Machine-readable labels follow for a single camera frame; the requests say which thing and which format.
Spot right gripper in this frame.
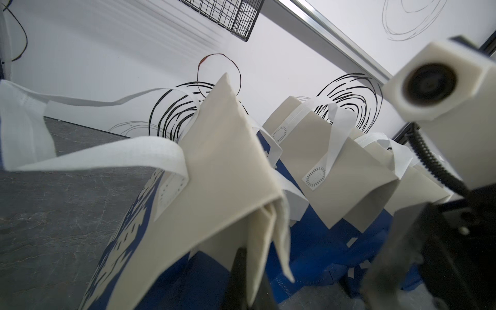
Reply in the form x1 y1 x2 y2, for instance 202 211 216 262
360 185 495 309

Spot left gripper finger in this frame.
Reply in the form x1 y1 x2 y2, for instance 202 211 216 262
220 247 279 310

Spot blue beige takeout bag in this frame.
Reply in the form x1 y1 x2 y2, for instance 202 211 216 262
1 74 307 309
263 96 400 302
344 129 452 298

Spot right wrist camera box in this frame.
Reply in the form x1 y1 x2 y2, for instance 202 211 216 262
383 37 495 189

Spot black wire basket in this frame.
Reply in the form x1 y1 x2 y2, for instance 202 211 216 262
180 0 264 42

